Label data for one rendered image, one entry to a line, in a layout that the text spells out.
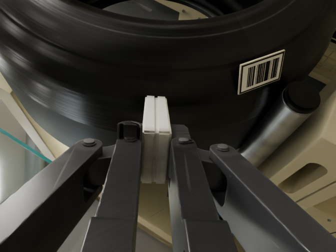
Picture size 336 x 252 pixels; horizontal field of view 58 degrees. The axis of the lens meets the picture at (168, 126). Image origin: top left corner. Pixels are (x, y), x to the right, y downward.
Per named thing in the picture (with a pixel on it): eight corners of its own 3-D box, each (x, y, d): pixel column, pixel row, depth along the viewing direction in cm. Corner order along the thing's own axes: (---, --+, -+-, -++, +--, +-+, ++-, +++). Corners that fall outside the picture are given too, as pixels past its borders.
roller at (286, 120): (214, 178, 68) (229, 166, 69) (228, 194, 66) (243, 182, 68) (277, 90, 37) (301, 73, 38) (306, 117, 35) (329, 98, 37)
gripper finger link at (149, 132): (153, 184, 16) (139, 184, 16) (153, 134, 23) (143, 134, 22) (156, 131, 15) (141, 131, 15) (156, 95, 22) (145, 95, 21)
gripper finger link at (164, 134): (156, 131, 15) (172, 132, 15) (156, 95, 22) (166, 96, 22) (153, 184, 16) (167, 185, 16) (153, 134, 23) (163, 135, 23)
